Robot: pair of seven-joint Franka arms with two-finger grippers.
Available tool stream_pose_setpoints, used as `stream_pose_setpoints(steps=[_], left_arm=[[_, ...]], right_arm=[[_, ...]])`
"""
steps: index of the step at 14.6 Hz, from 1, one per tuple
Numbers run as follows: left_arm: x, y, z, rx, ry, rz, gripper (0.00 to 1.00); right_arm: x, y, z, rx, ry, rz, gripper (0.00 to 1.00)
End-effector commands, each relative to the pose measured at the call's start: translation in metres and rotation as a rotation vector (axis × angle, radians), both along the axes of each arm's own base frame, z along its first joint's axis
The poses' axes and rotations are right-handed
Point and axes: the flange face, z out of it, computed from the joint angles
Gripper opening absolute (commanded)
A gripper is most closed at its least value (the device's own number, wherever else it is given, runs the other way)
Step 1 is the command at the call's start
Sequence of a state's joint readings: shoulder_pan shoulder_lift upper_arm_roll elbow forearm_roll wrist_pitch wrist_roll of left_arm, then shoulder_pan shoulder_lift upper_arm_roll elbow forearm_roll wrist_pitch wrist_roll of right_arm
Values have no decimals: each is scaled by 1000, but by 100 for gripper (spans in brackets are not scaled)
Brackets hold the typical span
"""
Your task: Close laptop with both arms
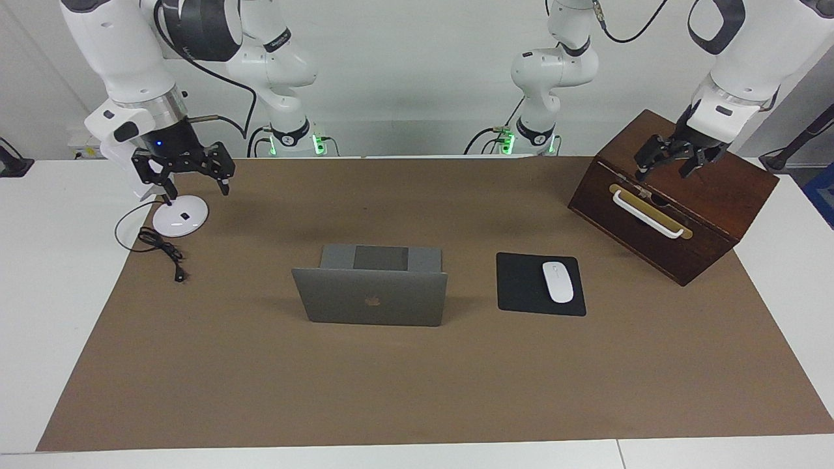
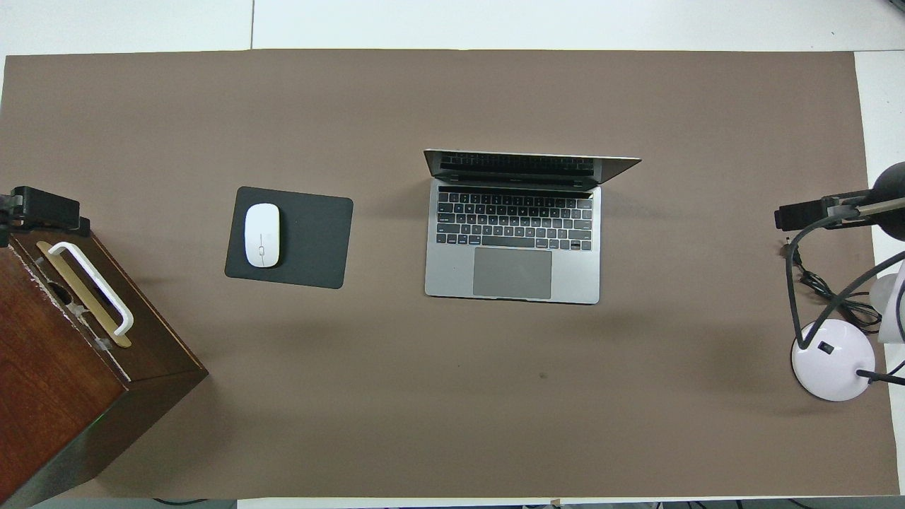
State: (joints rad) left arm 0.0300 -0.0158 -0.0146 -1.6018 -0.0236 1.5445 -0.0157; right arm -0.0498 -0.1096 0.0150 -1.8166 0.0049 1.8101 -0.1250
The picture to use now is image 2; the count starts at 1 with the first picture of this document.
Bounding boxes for black mouse pad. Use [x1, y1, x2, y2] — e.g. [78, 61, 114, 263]
[224, 186, 354, 290]

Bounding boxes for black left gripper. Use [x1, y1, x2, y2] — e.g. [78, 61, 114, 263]
[0, 186, 91, 248]

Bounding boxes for brass handle plate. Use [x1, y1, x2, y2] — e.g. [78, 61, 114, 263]
[35, 240, 133, 349]

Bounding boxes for white round lamp base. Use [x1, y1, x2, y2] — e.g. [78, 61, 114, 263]
[790, 318, 877, 402]

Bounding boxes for silver grey laptop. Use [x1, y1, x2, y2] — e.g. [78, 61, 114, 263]
[423, 148, 642, 305]

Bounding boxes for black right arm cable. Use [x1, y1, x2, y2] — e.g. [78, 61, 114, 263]
[785, 209, 905, 349]

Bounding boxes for white box handle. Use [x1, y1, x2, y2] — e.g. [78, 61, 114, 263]
[48, 242, 135, 337]

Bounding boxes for dark wooden box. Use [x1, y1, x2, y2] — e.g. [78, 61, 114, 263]
[0, 226, 209, 507]

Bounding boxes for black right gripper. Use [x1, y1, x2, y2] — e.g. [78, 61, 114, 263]
[774, 161, 905, 241]

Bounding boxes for white computer mouse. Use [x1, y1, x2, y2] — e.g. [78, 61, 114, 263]
[245, 203, 281, 269]

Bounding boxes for white rounded object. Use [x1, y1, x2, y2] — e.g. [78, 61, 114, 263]
[868, 272, 905, 345]

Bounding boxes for brown table mat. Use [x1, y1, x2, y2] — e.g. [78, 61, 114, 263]
[0, 48, 900, 499]

